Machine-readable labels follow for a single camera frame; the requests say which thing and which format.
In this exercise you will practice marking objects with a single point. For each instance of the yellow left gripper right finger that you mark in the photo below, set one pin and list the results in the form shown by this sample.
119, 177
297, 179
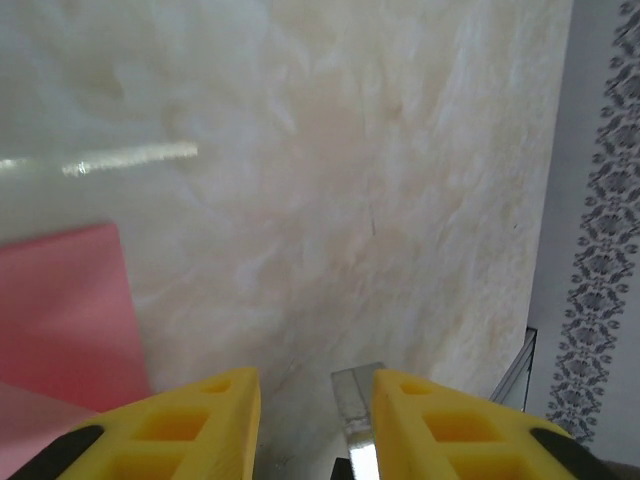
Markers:
395, 430

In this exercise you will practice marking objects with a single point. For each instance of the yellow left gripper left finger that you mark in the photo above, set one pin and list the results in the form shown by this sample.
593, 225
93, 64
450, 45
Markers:
235, 430

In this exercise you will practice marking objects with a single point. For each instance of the aluminium side rail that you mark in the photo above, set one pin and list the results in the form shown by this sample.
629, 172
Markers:
515, 370

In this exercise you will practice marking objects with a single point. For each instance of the shiny metal strip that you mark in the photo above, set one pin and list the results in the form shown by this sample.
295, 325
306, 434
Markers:
355, 400

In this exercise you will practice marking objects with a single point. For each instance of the pink paper sheet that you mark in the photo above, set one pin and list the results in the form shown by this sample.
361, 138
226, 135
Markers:
60, 310

